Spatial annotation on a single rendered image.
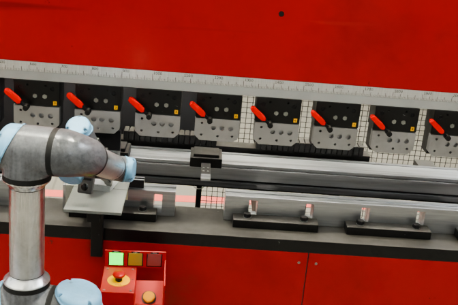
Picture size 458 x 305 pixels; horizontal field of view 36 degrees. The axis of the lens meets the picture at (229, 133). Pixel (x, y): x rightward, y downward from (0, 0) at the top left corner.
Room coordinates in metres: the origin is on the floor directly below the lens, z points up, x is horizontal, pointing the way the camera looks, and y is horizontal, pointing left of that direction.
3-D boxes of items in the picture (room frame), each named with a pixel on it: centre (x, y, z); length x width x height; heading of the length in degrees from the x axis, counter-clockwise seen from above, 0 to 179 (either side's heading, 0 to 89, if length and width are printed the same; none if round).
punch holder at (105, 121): (2.28, 0.44, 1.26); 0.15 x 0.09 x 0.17; 93
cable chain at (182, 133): (2.69, 0.23, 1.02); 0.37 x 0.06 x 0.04; 93
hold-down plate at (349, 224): (2.28, -0.59, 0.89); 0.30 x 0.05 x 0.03; 93
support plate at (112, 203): (2.13, 0.41, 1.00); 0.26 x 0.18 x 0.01; 3
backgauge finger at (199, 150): (2.46, 0.08, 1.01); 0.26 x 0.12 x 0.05; 3
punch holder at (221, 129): (2.30, 0.04, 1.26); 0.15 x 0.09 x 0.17; 93
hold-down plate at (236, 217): (2.26, -0.19, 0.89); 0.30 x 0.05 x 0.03; 93
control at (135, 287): (1.99, 0.26, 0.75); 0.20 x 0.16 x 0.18; 96
